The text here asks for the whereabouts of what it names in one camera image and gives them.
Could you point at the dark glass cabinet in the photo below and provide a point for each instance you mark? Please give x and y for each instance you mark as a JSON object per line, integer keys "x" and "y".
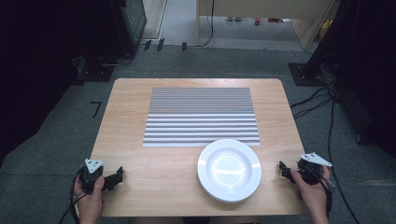
{"x": 135, "y": 21}

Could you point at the grey striped placemat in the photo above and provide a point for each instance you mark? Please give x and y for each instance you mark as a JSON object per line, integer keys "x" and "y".
{"x": 199, "y": 115}

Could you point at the person's left hand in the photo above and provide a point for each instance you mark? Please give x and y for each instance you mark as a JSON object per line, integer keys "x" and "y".
{"x": 90, "y": 203}

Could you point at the black stand base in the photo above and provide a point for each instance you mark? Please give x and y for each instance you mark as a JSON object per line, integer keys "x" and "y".
{"x": 95, "y": 73}
{"x": 306, "y": 76}

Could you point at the white plate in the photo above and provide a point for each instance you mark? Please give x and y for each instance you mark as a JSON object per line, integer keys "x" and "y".
{"x": 229, "y": 170}

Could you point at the person's right hand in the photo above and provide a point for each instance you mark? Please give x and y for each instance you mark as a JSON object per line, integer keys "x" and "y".
{"x": 311, "y": 199}

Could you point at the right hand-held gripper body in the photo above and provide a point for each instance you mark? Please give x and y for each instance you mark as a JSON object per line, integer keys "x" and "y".
{"x": 309, "y": 171}

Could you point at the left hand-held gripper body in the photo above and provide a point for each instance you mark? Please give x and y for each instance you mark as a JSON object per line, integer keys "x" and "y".
{"x": 90, "y": 179}

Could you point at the light wooden desk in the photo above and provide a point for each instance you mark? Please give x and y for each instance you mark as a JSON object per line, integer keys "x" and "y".
{"x": 264, "y": 7}

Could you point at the small red object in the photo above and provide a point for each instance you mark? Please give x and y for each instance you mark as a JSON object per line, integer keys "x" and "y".
{"x": 257, "y": 21}

